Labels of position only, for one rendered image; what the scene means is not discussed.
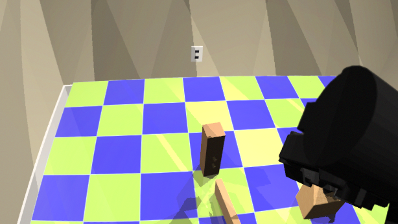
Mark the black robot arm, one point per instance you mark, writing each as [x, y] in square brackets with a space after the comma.
[349, 141]

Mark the wooden post with two pegs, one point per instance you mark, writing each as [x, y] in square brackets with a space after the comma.
[212, 146]

